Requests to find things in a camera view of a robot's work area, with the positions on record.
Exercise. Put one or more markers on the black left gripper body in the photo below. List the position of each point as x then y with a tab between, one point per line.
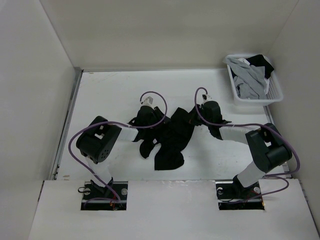
156	118

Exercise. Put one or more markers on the white garment in basket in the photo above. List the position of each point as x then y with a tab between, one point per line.
244	61

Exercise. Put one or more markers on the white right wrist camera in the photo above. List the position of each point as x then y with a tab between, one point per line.
206	98

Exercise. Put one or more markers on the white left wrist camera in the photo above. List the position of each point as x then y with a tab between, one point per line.
147	101

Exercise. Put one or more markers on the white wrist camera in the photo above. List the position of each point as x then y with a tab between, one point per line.
206	98
147	101

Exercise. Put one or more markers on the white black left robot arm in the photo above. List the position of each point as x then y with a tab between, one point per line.
97	141

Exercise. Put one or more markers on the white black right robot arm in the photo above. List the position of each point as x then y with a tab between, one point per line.
267	147

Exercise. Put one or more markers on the black tank top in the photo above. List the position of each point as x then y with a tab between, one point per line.
173	137

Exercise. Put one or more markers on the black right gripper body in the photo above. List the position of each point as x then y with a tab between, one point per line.
201	109

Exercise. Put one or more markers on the grey tank top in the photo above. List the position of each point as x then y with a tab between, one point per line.
249	80

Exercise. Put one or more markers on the black garment in basket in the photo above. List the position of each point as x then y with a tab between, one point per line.
260	61

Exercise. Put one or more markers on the white plastic laundry basket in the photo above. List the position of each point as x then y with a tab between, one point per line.
273	90

